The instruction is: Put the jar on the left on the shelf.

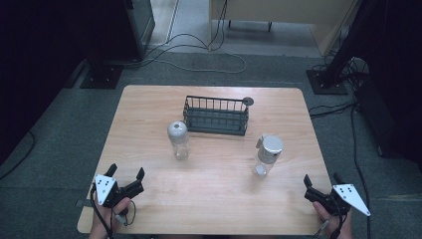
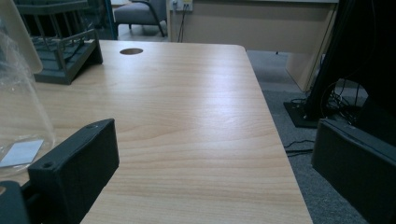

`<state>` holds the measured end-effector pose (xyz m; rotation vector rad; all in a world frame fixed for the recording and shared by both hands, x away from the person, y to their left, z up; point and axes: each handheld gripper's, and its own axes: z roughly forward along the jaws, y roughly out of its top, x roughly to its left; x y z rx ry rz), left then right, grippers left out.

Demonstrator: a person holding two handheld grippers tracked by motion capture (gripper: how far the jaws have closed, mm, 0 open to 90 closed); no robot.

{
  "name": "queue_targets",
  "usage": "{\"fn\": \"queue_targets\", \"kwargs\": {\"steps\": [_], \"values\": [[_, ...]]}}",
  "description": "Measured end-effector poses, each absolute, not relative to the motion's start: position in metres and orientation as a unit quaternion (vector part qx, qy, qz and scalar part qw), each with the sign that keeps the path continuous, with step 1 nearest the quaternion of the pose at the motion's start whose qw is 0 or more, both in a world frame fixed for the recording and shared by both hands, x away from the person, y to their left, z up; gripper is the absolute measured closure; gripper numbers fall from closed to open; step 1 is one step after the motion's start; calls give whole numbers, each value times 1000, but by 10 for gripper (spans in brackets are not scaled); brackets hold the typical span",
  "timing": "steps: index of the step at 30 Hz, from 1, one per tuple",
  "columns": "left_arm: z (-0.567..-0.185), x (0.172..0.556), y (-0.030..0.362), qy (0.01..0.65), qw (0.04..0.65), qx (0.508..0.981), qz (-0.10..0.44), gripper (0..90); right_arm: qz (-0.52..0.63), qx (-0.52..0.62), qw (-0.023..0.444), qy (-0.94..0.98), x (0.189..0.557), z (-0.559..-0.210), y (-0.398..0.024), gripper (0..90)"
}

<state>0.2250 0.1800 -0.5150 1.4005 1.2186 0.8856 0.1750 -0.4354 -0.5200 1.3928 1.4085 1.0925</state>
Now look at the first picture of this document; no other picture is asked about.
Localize right gripper thin grey cord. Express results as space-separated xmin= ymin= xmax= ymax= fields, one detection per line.
xmin=313 ymin=218 xmax=331 ymax=238

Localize paired black floor cables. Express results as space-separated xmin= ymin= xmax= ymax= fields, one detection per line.
xmin=308 ymin=101 xmax=358 ymax=120

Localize clear bottle domed grey lid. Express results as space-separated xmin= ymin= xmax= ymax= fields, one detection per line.
xmin=166 ymin=119 xmax=192 ymax=161

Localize thin black floor cable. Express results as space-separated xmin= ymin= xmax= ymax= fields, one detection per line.
xmin=142 ymin=0 xmax=231 ymax=62

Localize black square stand base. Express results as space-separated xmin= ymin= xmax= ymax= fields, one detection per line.
xmin=80 ymin=62 xmax=124 ymax=91
xmin=305 ymin=68 xmax=349 ymax=97

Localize beige wooden furniture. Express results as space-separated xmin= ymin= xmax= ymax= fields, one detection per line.
xmin=208 ymin=0 xmax=362 ymax=58

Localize dark curtain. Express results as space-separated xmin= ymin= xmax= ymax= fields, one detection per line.
xmin=0 ymin=0 xmax=93 ymax=165

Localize long black floor cable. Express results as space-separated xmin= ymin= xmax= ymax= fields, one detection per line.
xmin=350 ymin=105 xmax=372 ymax=239

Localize person's left hand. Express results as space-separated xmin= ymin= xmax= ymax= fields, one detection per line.
xmin=88 ymin=196 xmax=132 ymax=239

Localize clear bottle silver lid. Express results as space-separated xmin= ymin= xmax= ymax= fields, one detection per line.
xmin=253 ymin=132 xmax=285 ymax=177

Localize person's right hand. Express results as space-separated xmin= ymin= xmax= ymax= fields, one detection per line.
xmin=312 ymin=200 xmax=354 ymax=239

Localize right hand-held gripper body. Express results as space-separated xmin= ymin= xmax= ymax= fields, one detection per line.
xmin=304 ymin=183 xmax=372 ymax=217

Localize curved black floor cable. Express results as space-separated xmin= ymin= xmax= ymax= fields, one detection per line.
xmin=0 ymin=130 xmax=36 ymax=182

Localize left gripper thin loop cord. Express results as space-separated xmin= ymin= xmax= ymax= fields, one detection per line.
xmin=111 ymin=199 xmax=137 ymax=228

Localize dark tape strip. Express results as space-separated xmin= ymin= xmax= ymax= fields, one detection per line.
xmin=75 ymin=198 xmax=96 ymax=209

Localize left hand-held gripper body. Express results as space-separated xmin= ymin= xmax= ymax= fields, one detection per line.
xmin=94 ymin=173 xmax=145 ymax=209

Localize dark grey cabinet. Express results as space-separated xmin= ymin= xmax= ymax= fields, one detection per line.
xmin=122 ymin=0 xmax=156 ymax=63

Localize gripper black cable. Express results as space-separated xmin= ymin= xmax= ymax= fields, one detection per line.
xmin=329 ymin=204 xmax=347 ymax=239
xmin=90 ymin=184 xmax=114 ymax=239

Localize black slanted stand pole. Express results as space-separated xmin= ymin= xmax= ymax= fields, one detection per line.
xmin=321 ymin=0 xmax=377 ymax=87

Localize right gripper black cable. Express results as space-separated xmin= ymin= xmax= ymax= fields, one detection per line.
xmin=329 ymin=204 xmax=347 ymax=239

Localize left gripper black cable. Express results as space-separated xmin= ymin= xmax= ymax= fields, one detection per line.
xmin=90 ymin=184 xmax=114 ymax=239

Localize white floor cable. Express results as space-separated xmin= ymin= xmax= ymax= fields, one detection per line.
xmin=125 ymin=42 xmax=248 ymax=75

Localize black wire basket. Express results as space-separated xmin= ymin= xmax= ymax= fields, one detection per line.
xmin=182 ymin=95 xmax=255 ymax=137

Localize black box on floor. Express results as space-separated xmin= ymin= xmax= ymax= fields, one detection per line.
xmin=352 ymin=77 xmax=422 ymax=164

